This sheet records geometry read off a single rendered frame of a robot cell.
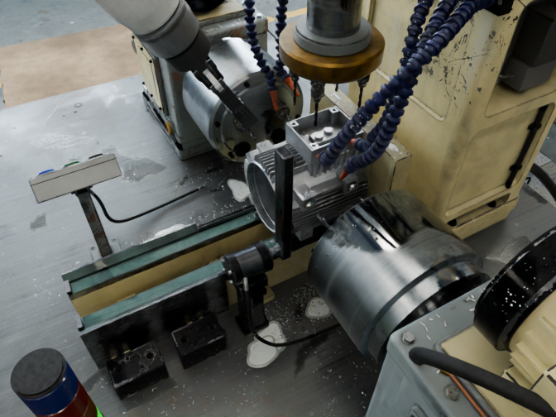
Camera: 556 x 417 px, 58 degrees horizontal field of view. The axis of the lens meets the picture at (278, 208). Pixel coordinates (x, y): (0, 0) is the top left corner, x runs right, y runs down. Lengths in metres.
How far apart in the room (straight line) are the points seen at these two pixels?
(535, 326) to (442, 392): 0.16
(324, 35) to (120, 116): 0.97
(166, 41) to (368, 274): 0.46
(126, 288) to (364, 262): 0.54
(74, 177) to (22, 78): 2.32
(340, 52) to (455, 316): 0.44
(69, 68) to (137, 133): 1.79
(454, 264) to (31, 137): 1.30
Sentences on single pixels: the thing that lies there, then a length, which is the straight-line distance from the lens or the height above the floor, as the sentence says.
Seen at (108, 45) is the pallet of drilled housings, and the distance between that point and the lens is 3.52.
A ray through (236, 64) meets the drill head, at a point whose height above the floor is 1.16.
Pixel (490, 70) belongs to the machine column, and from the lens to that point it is 0.93.
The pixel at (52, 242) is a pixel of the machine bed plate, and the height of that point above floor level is 0.80.
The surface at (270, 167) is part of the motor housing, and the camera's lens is 0.97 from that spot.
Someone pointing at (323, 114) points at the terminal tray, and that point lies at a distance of 1.06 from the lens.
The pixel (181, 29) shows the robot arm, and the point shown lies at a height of 1.40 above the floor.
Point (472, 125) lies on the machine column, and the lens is 0.99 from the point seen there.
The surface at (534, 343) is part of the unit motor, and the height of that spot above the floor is 1.30.
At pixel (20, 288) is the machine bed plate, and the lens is 1.30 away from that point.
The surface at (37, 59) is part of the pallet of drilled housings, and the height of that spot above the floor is 0.15.
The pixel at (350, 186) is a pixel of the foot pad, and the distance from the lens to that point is 1.02.
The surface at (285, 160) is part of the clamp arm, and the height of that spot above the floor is 1.25.
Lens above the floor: 1.76
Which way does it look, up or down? 47 degrees down
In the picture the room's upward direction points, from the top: straight up
